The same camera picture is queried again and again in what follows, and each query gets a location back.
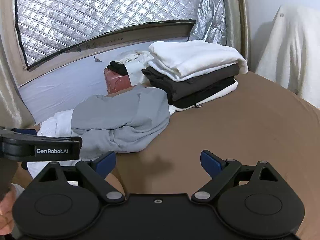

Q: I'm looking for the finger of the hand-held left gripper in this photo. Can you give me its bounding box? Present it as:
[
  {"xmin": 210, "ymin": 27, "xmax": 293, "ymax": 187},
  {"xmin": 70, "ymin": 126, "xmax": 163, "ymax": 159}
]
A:
[{"xmin": 11, "ymin": 128, "xmax": 38, "ymax": 137}]

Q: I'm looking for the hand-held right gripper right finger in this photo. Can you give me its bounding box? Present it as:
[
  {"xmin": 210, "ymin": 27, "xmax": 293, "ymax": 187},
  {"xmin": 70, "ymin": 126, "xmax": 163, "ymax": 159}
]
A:
[{"xmin": 191, "ymin": 149, "xmax": 287, "ymax": 204}]

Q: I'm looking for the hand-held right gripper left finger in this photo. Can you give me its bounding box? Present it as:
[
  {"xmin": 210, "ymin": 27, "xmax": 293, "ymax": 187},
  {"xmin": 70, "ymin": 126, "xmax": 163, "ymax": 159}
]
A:
[{"xmin": 32, "ymin": 151, "xmax": 125, "ymax": 204}]

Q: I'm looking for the grey shirt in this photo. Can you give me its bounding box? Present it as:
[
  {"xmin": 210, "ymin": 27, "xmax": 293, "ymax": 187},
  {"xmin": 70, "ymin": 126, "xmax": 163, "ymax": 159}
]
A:
[{"xmin": 71, "ymin": 85, "xmax": 170, "ymax": 159}]

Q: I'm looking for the person's left hand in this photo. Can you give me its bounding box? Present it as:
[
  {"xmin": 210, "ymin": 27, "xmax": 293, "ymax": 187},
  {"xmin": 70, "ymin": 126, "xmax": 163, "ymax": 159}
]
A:
[{"xmin": 0, "ymin": 190, "xmax": 15, "ymax": 234}]

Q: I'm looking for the white crumpled cloth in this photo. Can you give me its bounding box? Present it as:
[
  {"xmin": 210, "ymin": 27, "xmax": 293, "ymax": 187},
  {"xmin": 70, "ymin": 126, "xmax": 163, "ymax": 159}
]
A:
[
  {"xmin": 27, "ymin": 110, "xmax": 94, "ymax": 179},
  {"xmin": 114, "ymin": 50, "xmax": 153, "ymax": 85}
]

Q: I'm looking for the beige curtain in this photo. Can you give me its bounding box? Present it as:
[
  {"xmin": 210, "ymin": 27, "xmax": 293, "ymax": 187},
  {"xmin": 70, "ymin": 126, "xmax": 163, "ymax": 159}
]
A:
[
  {"xmin": 220, "ymin": 0, "xmax": 250, "ymax": 60},
  {"xmin": 0, "ymin": 0, "xmax": 35, "ymax": 130}
]

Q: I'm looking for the folded black garment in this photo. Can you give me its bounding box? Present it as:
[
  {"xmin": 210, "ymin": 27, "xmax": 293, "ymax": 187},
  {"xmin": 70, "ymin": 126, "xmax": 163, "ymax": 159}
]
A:
[{"xmin": 167, "ymin": 76, "xmax": 237, "ymax": 108}]

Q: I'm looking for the pink box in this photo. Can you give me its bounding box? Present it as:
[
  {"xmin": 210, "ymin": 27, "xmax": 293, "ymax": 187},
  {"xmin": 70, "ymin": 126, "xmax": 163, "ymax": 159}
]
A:
[{"xmin": 104, "ymin": 67, "xmax": 132, "ymax": 97}]

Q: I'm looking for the folded dark grey garment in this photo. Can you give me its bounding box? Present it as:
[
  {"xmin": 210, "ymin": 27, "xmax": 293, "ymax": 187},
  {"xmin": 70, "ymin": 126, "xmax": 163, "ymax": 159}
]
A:
[{"xmin": 141, "ymin": 64, "xmax": 237, "ymax": 102}]

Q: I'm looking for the small black cloth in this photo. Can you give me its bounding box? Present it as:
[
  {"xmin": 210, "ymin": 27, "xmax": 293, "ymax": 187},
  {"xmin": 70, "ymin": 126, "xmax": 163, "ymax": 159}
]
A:
[{"xmin": 107, "ymin": 60, "xmax": 129, "ymax": 76}]

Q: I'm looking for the folded white waffle garment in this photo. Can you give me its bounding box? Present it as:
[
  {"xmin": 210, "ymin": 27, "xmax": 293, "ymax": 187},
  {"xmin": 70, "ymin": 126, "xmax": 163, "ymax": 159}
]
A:
[{"xmin": 148, "ymin": 39, "xmax": 249, "ymax": 82}]

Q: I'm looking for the silver quilted insulation sheet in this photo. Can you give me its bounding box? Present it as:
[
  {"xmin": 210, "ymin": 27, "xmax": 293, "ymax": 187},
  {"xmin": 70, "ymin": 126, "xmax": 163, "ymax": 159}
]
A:
[{"xmin": 14, "ymin": 0, "xmax": 203, "ymax": 67}]

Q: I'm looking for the white draped cloth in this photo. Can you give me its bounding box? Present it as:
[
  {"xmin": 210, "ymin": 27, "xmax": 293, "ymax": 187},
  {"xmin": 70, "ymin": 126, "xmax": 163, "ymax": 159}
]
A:
[{"xmin": 255, "ymin": 5, "xmax": 320, "ymax": 109}]

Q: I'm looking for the crinkled silver foil sheet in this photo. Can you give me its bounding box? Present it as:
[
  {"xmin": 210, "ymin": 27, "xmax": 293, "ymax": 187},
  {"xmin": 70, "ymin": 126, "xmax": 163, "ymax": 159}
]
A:
[{"xmin": 188, "ymin": 0, "xmax": 228, "ymax": 43}]

